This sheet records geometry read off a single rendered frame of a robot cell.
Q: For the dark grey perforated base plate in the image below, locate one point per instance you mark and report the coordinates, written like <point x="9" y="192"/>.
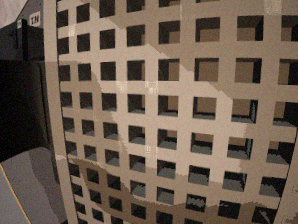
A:
<point x="30" y="173"/>

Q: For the white label with black letters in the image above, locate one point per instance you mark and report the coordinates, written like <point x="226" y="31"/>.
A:
<point x="35" y="19"/>

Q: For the beige plate with grid of square wells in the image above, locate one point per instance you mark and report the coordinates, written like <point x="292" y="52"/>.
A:
<point x="211" y="73"/>

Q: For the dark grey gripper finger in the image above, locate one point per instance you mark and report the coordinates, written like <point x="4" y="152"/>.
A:
<point x="24" y="110"/>

